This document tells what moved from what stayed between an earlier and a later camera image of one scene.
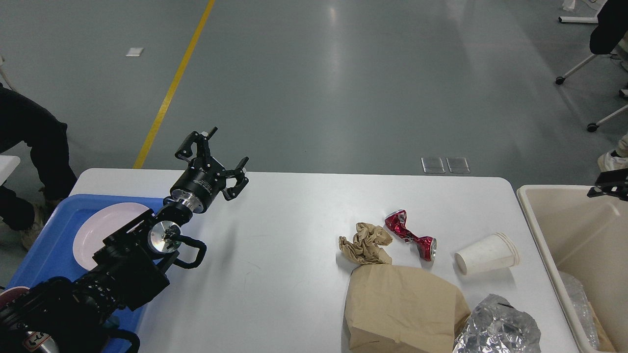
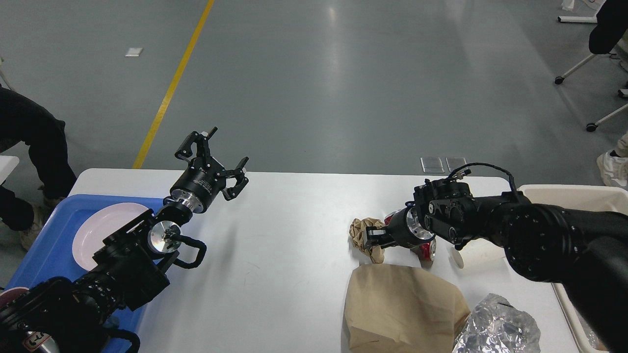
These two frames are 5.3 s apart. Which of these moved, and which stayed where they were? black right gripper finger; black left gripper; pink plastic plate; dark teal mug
Moved: black right gripper finger
Stayed: pink plastic plate; black left gripper; dark teal mug
